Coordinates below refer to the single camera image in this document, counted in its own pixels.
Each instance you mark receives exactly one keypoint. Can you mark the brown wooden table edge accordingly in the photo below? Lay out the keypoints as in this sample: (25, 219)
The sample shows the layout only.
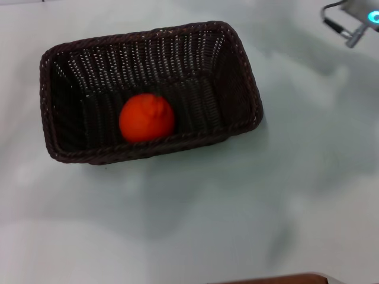
(266, 279)

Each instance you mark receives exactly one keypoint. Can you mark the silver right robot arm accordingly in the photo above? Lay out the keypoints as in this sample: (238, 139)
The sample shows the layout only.
(364, 10)

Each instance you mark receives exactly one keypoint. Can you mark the orange toy fruit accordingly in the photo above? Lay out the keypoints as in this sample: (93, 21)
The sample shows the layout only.
(146, 119)

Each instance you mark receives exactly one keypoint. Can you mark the dark woven plastic basket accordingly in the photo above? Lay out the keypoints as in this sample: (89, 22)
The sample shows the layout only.
(189, 74)

